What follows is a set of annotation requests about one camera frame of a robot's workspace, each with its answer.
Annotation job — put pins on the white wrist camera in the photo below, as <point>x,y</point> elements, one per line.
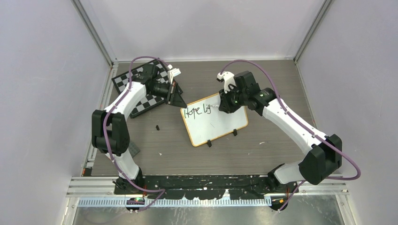
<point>227,78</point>
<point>172,72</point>

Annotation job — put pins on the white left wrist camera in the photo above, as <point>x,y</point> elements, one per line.
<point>172,72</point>

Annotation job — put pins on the grey studded baseplate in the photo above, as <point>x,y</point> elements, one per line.
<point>133,149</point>

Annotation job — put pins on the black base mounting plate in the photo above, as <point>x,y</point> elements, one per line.
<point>203,187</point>

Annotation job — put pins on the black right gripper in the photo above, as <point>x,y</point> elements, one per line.
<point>225,105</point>

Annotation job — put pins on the black white chessboard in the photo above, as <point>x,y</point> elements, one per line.
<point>144,86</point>

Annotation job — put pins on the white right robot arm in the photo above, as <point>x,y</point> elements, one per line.
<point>322,152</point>

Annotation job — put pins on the aluminium frame rail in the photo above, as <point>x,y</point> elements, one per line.
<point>99,192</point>

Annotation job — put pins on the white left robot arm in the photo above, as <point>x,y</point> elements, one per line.
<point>109,126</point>

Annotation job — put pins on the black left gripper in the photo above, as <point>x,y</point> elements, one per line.
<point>174,98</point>

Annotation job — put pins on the yellow framed whiteboard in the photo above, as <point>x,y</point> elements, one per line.
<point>205,123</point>

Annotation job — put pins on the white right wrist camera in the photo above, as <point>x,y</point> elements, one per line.
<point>227,78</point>

